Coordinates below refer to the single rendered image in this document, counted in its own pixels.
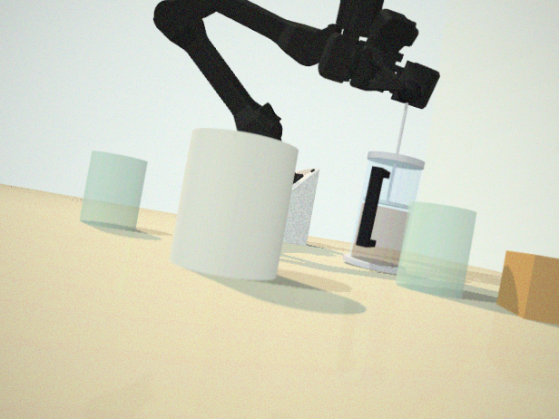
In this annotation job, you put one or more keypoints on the glass french press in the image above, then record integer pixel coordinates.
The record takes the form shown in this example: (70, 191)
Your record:
(391, 182)

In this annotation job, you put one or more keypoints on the orange rectangular block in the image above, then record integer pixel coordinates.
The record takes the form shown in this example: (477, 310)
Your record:
(530, 287)

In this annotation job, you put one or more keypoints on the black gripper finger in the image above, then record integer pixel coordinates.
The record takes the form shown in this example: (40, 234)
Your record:
(371, 74)
(411, 72)

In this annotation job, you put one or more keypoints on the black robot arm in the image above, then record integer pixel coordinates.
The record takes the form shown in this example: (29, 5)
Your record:
(181, 22)

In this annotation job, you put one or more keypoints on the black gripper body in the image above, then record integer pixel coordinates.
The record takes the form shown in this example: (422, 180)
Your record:
(342, 52)

